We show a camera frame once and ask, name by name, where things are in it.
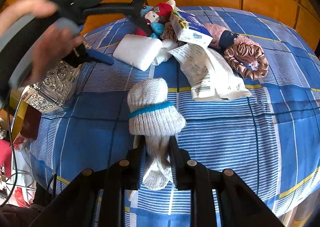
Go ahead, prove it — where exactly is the white rectangular sponge pad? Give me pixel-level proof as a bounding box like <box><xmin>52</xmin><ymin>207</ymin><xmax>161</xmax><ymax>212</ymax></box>
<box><xmin>113</xmin><ymin>34</ymin><xmax>163</xmax><ymax>71</ymax></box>

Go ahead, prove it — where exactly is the white sock with blue band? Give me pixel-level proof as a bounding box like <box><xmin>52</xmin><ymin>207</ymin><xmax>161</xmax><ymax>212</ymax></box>
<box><xmin>127</xmin><ymin>78</ymin><xmax>186</xmax><ymax>190</ymax></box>

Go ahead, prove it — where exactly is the person's left forearm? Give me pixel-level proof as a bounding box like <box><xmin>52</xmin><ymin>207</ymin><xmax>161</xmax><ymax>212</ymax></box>
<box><xmin>0</xmin><ymin>0</ymin><xmax>57</xmax><ymax>36</ymax></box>

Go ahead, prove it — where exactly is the person's left hand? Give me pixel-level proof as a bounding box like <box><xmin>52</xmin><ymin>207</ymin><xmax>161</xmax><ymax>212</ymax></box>
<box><xmin>21</xmin><ymin>25</ymin><xmax>84</xmax><ymax>86</ymax></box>

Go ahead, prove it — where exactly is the silver embossed tissue box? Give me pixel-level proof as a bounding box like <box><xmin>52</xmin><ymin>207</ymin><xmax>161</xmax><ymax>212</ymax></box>
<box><xmin>22</xmin><ymin>60</ymin><xmax>82</xmax><ymax>113</ymax></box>

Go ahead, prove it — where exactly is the blue plush toy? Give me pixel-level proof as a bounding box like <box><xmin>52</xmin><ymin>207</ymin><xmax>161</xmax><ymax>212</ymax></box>
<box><xmin>140</xmin><ymin>5</ymin><xmax>165</xmax><ymax>39</ymax></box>

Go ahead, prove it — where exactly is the beige satin scrunchie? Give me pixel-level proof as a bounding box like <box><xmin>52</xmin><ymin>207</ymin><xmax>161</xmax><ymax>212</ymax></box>
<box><xmin>160</xmin><ymin>22</ymin><xmax>185</xmax><ymax>46</ymax></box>

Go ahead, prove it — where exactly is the white folded cloth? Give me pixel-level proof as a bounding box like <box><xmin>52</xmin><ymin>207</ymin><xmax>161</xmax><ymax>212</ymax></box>
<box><xmin>151</xmin><ymin>39</ymin><xmax>178</xmax><ymax>66</ymax></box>

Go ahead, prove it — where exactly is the blue plaid bed cover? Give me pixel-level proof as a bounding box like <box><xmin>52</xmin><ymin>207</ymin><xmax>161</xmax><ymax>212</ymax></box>
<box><xmin>22</xmin><ymin>6</ymin><xmax>319</xmax><ymax>216</ymax></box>

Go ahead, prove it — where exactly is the white printed plastic packet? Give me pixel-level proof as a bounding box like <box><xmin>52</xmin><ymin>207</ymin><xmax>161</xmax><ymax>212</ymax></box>
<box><xmin>169</xmin><ymin>44</ymin><xmax>252</xmax><ymax>102</ymax></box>

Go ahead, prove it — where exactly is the blue white tissue pack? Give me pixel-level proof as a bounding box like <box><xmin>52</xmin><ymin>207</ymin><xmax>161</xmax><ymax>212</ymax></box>
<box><xmin>170</xmin><ymin>11</ymin><xmax>213</xmax><ymax>47</ymax></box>

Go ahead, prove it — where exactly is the pink fuzzy rolled towel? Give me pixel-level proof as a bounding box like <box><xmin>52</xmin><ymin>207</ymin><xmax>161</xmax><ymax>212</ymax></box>
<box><xmin>204</xmin><ymin>23</ymin><xmax>262</xmax><ymax>53</ymax></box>

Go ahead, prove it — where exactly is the pink satin scrunchie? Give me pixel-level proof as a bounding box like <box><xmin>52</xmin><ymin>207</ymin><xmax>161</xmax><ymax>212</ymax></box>
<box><xmin>223</xmin><ymin>43</ymin><xmax>269</xmax><ymax>80</ymax></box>

